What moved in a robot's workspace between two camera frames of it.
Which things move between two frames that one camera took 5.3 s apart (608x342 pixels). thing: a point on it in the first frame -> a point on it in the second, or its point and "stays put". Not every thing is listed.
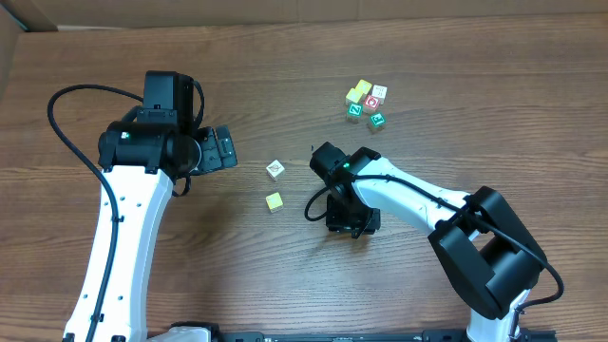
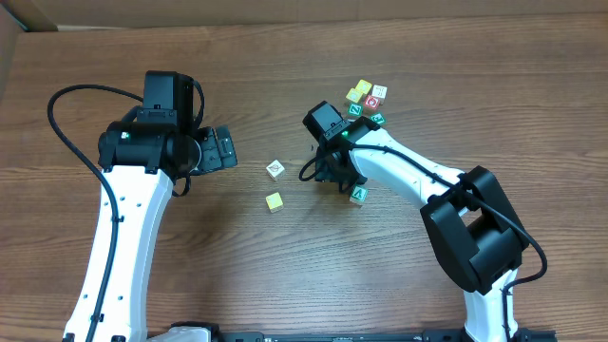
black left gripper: x=217 y=149 stays put
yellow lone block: x=275 y=202 stays put
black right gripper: x=352 y=221 -> x=332 y=169
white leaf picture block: x=275 y=170 stays put
